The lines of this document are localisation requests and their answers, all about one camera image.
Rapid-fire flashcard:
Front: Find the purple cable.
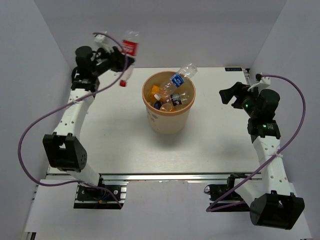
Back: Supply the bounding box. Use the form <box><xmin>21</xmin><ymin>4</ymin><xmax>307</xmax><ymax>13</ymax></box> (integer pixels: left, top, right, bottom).
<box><xmin>205</xmin><ymin>73</ymin><xmax>306</xmax><ymax>213</ymax></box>
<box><xmin>17</xmin><ymin>31</ymin><xmax>130</xmax><ymax>210</ymax></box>

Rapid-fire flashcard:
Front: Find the clear bottle black cap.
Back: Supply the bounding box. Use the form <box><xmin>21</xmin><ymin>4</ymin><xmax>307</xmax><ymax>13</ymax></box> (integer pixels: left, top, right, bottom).
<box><xmin>170</xmin><ymin>93</ymin><xmax>182</xmax><ymax>107</ymax></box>

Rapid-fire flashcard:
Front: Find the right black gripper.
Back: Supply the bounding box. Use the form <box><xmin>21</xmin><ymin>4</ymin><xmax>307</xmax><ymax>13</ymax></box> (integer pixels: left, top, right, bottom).
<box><xmin>219</xmin><ymin>82</ymin><xmax>263</xmax><ymax>118</ymax></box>

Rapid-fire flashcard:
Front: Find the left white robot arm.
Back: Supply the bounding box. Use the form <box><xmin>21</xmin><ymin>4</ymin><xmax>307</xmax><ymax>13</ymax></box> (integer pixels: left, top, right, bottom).
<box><xmin>42</xmin><ymin>46</ymin><xmax>135</xmax><ymax>200</ymax></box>

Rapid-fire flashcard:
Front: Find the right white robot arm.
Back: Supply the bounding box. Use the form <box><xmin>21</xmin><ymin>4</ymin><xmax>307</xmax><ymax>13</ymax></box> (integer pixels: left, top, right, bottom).
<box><xmin>219</xmin><ymin>82</ymin><xmax>305</xmax><ymax>230</ymax></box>

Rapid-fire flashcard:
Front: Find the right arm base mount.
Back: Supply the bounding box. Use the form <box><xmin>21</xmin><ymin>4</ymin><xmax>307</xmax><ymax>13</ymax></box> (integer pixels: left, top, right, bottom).
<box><xmin>203</xmin><ymin>173</ymin><xmax>250</xmax><ymax>213</ymax></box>

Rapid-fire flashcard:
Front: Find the clear capless bottle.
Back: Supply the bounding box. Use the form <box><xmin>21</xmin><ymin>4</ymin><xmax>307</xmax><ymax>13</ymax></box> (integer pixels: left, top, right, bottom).
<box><xmin>179</xmin><ymin>90</ymin><xmax>193</xmax><ymax>106</ymax></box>

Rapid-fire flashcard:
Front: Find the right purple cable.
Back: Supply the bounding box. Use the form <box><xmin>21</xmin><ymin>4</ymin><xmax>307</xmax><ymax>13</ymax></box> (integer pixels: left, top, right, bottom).
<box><xmin>205</xmin><ymin>73</ymin><xmax>306</xmax><ymax>213</ymax></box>

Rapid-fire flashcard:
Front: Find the blue label bottle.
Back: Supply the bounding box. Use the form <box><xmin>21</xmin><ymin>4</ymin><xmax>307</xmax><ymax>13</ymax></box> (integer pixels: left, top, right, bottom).
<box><xmin>153</xmin><ymin>63</ymin><xmax>198</xmax><ymax>101</ymax></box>
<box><xmin>153</xmin><ymin>100</ymin><xmax>163</xmax><ymax>110</ymax></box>

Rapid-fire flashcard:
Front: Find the long red label bottle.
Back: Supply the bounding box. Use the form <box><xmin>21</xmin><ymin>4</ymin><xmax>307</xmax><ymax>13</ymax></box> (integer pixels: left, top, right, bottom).
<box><xmin>119</xmin><ymin>30</ymin><xmax>140</xmax><ymax>87</ymax></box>

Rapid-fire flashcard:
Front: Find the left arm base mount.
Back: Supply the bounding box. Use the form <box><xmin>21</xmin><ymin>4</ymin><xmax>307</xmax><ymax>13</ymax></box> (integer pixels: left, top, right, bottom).
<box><xmin>73</xmin><ymin>176</ymin><xmax>128</xmax><ymax>210</ymax></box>

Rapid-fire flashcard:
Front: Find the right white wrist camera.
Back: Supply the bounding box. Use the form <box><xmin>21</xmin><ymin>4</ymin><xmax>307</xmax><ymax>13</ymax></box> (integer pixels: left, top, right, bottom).
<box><xmin>247</xmin><ymin>73</ymin><xmax>271</xmax><ymax>92</ymax></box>

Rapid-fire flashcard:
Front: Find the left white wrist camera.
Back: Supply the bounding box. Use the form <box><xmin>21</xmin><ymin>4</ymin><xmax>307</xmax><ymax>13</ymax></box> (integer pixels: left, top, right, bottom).
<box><xmin>94</xmin><ymin>34</ymin><xmax>109</xmax><ymax>48</ymax></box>

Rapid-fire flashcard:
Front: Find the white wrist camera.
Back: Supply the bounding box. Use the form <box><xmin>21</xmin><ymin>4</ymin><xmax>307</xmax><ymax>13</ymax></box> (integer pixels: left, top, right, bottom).
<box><xmin>247</xmin><ymin>73</ymin><xmax>271</xmax><ymax>92</ymax></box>
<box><xmin>94</xmin><ymin>34</ymin><xmax>109</xmax><ymax>48</ymax></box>

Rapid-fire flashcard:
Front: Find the beige plastic bin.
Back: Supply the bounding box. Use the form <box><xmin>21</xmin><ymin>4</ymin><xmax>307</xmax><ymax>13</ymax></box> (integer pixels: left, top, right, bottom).
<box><xmin>142</xmin><ymin>71</ymin><xmax>196</xmax><ymax>135</ymax></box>

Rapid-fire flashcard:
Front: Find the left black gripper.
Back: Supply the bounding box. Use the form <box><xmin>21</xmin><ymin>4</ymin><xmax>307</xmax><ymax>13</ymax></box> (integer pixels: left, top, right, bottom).
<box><xmin>90</xmin><ymin>44</ymin><xmax>134</xmax><ymax>77</ymax></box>

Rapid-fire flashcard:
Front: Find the orange juice bottle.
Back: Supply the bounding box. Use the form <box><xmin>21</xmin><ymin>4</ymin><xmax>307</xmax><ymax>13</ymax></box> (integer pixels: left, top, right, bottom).
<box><xmin>149</xmin><ymin>85</ymin><xmax>161</xmax><ymax>101</ymax></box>
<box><xmin>159</xmin><ymin>103</ymin><xmax>175</xmax><ymax>112</ymax></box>

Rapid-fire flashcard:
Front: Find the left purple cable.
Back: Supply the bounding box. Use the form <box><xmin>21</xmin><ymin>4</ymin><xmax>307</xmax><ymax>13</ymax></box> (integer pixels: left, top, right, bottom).
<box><xmin>17</xmin><ymin>31</ymin><xmax>130</xmax><ymax>210</ymax></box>

